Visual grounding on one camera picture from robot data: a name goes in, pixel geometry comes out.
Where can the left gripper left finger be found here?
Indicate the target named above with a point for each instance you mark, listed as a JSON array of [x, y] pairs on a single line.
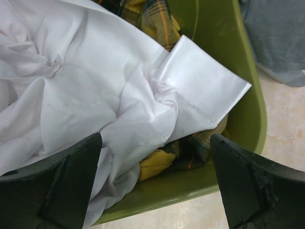
[[52, 193]]

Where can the olive green plastic basket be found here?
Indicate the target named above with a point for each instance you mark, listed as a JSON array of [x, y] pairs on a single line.
[[217, 27]]

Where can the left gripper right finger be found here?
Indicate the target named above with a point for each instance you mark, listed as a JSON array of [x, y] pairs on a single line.
[[257, 193]]

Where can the grey shirt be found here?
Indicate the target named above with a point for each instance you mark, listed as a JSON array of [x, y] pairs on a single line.
[[276, 32]]

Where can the yellow plaid flannel shirt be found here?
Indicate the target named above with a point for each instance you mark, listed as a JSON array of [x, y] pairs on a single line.
[[154, 18]]

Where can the white shirt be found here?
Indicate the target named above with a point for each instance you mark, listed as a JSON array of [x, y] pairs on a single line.
[[71, 68]]

